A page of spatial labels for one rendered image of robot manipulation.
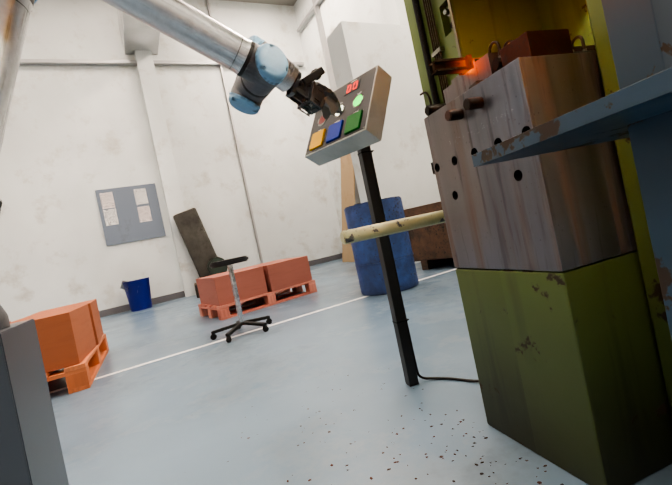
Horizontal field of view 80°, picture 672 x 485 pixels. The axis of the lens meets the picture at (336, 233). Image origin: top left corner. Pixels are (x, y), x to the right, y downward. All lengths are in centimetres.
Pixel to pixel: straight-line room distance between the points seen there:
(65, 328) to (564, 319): 278
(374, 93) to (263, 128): 800
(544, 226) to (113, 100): 867
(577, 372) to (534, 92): 58
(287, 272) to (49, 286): 506
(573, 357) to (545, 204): 32
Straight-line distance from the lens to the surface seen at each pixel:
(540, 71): 99
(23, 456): 80
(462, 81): 120
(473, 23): 151
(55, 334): 311
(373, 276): 367
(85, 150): 885
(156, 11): 107
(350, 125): 146
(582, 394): 103
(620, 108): 49
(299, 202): 927
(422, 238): 470
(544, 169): 93
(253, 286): 444
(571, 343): 99
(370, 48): 604
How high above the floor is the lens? 64
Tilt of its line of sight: level
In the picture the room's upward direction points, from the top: 12 degrees counter-clockwise
